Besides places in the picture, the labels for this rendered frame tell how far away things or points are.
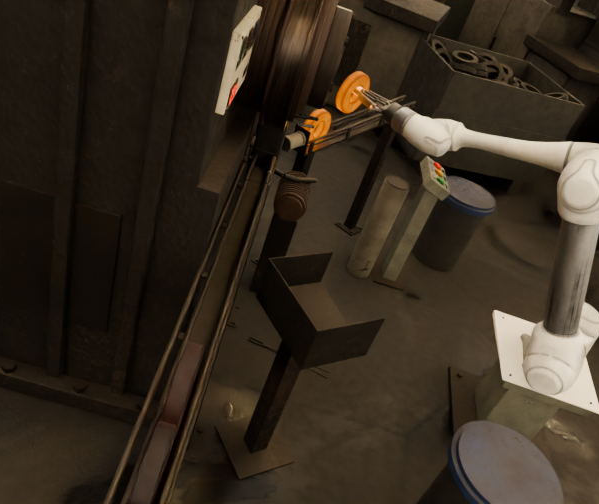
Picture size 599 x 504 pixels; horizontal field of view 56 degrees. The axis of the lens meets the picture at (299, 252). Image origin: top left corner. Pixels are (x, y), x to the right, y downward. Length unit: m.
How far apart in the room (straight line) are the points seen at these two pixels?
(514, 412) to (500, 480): 0.67
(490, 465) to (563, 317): 0.50
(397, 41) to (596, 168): 2.87
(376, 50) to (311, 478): 3.21
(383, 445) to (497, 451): 0.53
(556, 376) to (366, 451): 0.68
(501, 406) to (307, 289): 0.99
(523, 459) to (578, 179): 0.77
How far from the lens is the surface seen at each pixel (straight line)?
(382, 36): 4.37
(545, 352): 1.92
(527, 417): 2.33
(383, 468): 2.08
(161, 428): 1.03
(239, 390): 2.08
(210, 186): 1.38
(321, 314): 1.54
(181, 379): 1.08
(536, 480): 1.75
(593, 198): 1.64
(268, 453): 1.95
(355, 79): 2.11
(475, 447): 1.70
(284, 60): 1.48
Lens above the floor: 1.58
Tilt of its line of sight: 35 degrees down
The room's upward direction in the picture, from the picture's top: 20 degrees clockwise
